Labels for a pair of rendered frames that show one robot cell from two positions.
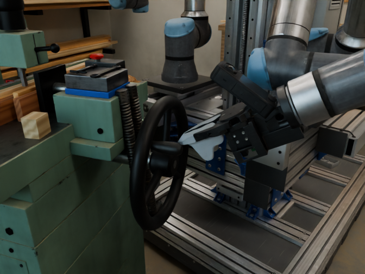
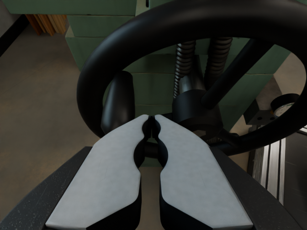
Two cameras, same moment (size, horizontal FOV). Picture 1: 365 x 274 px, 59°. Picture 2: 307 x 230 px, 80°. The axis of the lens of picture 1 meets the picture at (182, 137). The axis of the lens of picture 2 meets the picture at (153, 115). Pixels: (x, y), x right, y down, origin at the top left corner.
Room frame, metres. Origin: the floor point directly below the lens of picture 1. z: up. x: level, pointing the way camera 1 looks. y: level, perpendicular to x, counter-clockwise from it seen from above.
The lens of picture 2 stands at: (0.52, -0.06, 1.01)
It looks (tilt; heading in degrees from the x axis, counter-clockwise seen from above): 58 degrees down; 70
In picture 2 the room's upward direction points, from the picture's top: 1 degrees clockwise
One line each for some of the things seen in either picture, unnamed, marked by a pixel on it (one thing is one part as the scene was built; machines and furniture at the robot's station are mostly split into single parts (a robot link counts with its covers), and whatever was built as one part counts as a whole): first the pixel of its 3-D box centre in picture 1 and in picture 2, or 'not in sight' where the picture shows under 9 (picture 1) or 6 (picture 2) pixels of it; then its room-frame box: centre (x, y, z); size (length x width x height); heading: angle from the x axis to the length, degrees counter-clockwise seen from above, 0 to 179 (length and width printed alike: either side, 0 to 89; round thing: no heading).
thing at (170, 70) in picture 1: (179, 66); not in sight; (1.30, 0.01, 0.87); 0.15 x 0.15 x 0.10
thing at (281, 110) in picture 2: not in sight; (283, 107); (0.90, 0.08, 0.65); 0.06 x 0.04 x 0.08; 161
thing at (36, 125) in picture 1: (36, 125); not in sight; (0.56, 0.27, 0.92); 0.04 x 0.03 x 0.04; 168
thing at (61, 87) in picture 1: (64, 88); not in sight; (0.69, 0.26, 0.95); 0.09 x 0.07 x 0.09; 161
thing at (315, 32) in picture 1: (306, 51); not in sight; (0.97, -0.37, 0.98); 0.13 x 0.12 x 0.14; 64
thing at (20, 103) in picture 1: (46, 99); not in sight; (0.70, 0.31, 0.92); 0.17 x 0.02 x 0.05; 161
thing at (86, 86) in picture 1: (100, 74); not in sight; (0.67, 0.17, 0.99); 0.13 x 0.11 x 0.06; 161
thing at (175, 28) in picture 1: (180, 36); not in sight; (1.31, 0.01, 0.98); 0.13 x 0.12 x 0.14; 153
